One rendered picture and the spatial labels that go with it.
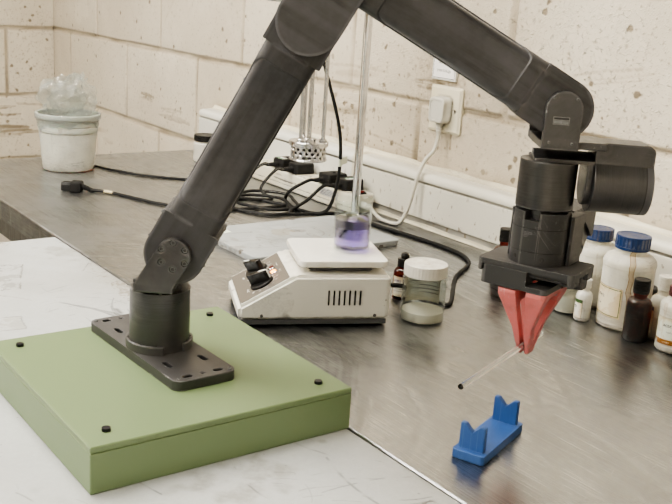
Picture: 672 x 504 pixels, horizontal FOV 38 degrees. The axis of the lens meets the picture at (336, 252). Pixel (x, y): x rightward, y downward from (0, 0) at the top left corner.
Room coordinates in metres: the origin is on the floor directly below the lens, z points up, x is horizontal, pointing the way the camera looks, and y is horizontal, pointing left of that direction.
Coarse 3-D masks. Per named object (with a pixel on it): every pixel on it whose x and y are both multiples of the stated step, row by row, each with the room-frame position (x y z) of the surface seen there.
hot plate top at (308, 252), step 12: (288, 240) 1.31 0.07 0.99; (300, 240) 1.31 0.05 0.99; (312, 240) 1.31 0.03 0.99; (324, 240) 1.32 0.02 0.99; (300, 252) 1.25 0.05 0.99; (312, 252) 1.25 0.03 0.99; (324, 252) 1.26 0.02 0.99; (336, 252) 1.26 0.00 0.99; (372, 252) 1.27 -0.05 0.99; (300, 264) 1.21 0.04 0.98; (312, 264) 1.21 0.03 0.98; (324, 264) 1.21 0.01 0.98; (336, 264) 1.22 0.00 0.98; (348, 264) 1.22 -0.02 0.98; (360, 264) 1.22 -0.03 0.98; (372, 264) 1.23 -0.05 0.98; (384, 264) 1.23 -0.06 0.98
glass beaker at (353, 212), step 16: (352, 192) 1.31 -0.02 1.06; (368, 192) 1.30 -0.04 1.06; (336, 208) 1.27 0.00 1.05; (352, 208) 1.26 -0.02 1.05; (368, 208) 1.26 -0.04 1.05; (336, 224) 1.27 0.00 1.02; (352, 224) 1.26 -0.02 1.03; (368, 224) 1.27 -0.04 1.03; (336, 240) 1.27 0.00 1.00; (352, 240) 1.26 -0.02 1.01; (368, 240) 1.27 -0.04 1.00
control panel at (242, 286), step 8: (272, 256) 1.31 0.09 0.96; (272, 264) 1.28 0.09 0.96; (280, 264) 1.27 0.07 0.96; (240, 272) 1.31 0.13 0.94; (280, 272) 1.24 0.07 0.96; (232, 280) 1.29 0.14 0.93; (240, 280) 1.27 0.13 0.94; (272, 280) 1.22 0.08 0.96; (280, 280) 1.21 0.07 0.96; (240, 288) 1.24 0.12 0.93; (248, 288) 1.23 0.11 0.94; (264, 288) 1.21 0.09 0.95; (240, 296) 1.22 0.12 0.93; (248, 296) 1.20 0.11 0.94
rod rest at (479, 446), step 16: (496, 400) 0.93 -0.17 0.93; (496, 416) 0.93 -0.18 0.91; (512, 416) 0.92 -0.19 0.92; (464, 432) 0.86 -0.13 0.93; (480, 432) 0.85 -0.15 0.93; (496, 432) 0.90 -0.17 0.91; (512, 432) 0.90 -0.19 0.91; (464, 448) 0.86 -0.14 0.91; (480, 448) 0.85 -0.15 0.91; (496, 448) 0.87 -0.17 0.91; (480, 464) 0.85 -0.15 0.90
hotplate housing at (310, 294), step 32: (288, 256) 1.29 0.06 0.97; (288, 288) 1.20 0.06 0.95; (320, 288) 1.21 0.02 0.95; (352, 288) 1.22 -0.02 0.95; (384, 288) 1.23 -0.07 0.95; (256, 320) 1.19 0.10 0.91; (288, 320) 1.20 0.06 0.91; (320, 320) 1.21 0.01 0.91; (352, 320) 1.22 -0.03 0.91; (384, 320) 1.23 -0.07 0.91
